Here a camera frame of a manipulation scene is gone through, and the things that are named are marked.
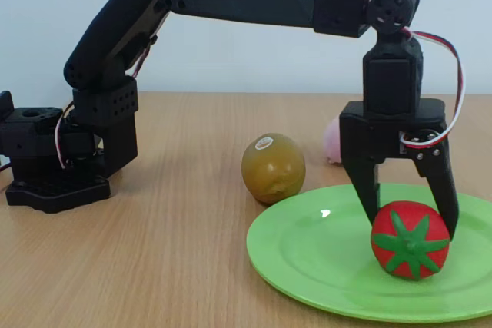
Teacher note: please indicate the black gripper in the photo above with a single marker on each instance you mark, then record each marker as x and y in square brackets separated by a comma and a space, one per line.
[370, 137]

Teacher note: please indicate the red toy strawberry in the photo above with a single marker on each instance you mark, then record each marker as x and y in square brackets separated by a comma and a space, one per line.
[426, 224]

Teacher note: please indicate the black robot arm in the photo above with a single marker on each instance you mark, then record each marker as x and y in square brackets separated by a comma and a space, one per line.
[250, 1]

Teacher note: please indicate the green oval plate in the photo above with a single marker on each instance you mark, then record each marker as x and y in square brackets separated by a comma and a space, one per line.
[315, 251]

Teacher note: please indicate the pink toy peach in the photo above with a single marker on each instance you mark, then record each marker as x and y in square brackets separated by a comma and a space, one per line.
[333, 143]

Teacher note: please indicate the brown toy kiwi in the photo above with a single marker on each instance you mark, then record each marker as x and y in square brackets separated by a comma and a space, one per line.
[273, 170]

